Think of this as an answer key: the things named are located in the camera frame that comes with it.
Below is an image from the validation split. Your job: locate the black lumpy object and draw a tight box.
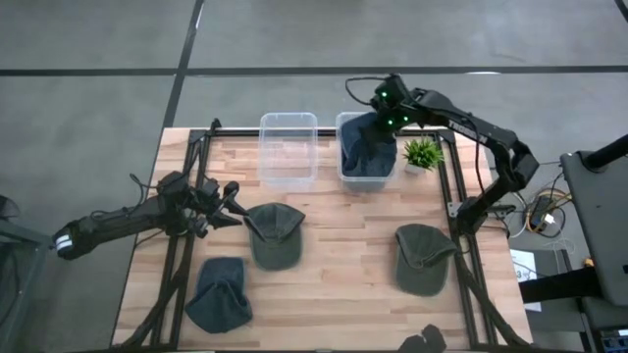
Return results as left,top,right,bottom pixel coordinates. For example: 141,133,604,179
396,323,447,353

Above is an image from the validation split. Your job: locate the blue denim cap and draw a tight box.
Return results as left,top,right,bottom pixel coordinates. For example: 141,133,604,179
183,256,254,334
340,112,397,178

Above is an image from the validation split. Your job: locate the black flat bar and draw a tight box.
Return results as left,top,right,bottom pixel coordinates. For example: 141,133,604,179
518,267,607,304

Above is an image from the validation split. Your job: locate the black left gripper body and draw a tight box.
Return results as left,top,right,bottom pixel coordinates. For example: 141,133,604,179
169,178,227,239

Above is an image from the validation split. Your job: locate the black aluminium table frame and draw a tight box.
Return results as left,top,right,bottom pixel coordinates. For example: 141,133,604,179
112,117,531,350

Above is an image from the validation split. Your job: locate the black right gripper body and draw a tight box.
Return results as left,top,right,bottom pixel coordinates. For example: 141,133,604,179
371,100,413,136

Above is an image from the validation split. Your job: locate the green cap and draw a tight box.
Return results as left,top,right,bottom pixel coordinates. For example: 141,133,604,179
243,202,307,272
394,223,459,298

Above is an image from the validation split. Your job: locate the clear plastic bin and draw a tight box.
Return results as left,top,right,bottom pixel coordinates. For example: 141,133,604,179
335,111,398,193
257,111,319,191

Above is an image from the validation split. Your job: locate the black power adapter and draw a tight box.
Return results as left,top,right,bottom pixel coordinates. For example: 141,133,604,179
532,195,555,222

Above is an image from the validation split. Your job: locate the green plant in white pot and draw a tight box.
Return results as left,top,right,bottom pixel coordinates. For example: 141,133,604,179
401,136,446,177

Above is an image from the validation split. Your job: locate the white paper sheet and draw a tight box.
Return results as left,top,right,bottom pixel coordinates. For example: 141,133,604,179
509,248,544,314

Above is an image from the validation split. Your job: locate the dark grey stand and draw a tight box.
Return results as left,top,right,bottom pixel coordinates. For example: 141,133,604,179
0,194,53,353

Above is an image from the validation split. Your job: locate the grey cart top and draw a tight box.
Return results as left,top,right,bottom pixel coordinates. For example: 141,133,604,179
561,149,628,308

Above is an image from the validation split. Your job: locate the black tube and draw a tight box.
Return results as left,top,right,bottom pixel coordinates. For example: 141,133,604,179
583,132,628,172

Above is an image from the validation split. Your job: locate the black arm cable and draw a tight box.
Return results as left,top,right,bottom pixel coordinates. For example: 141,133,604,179
344,75,389,107

